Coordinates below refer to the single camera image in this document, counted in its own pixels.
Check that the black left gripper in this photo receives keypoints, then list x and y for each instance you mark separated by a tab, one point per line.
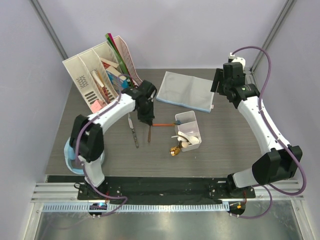
147	118

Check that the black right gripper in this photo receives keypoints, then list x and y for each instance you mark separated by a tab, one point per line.
219	77

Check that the silver table knife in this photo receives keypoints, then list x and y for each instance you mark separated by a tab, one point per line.
133	130

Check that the grey cloth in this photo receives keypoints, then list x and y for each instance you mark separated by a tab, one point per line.
186	91

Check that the white utensil container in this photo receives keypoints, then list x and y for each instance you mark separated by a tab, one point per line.
189	126

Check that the white ceramic spoon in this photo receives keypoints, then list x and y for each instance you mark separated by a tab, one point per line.
192	139
183	138

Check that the gold metal spoon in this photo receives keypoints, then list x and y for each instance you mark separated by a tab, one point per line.
175	151

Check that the white desktop file organizer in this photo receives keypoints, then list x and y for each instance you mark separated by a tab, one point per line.
101	72

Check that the orange plastic utensil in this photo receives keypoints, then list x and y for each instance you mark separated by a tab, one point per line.
163	125

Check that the beige wooden spoon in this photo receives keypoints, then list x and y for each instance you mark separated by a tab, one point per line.
184	144

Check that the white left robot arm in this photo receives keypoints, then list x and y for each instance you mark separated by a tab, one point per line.
84	150

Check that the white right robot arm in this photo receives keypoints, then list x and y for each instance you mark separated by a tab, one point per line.
279	158

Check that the blue illustrated book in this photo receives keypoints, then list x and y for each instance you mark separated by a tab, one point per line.
119	83

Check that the red striped book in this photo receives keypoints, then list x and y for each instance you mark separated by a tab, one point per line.
100	85

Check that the pink box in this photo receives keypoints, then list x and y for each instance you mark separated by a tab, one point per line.
97	105

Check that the green plastic folder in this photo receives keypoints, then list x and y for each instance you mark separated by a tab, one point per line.
120	60

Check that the light blue headphones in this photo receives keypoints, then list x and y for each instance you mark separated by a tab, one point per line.
70	159

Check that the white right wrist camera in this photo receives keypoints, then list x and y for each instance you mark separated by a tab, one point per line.
236	59

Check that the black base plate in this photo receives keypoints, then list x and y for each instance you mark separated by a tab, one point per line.
177	189

